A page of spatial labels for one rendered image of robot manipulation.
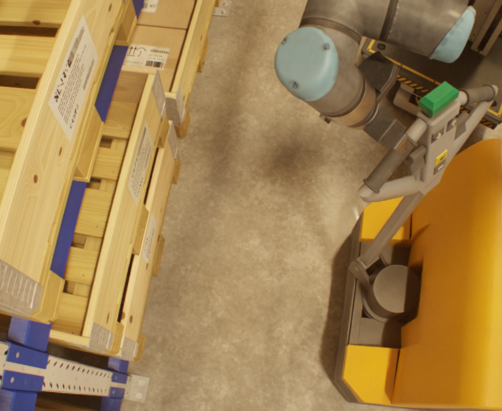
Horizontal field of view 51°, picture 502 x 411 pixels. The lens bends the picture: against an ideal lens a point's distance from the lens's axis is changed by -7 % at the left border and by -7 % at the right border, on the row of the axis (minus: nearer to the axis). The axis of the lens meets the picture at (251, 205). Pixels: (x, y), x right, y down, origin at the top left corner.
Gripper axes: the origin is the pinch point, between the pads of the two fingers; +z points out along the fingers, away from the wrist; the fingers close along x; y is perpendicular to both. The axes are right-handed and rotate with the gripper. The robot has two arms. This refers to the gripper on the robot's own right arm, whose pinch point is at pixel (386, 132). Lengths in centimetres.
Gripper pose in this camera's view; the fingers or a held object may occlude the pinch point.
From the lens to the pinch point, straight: 104.4
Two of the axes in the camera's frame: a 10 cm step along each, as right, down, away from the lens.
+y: -6.1, 7.6, 2.3
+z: 5.4, 1.8, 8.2
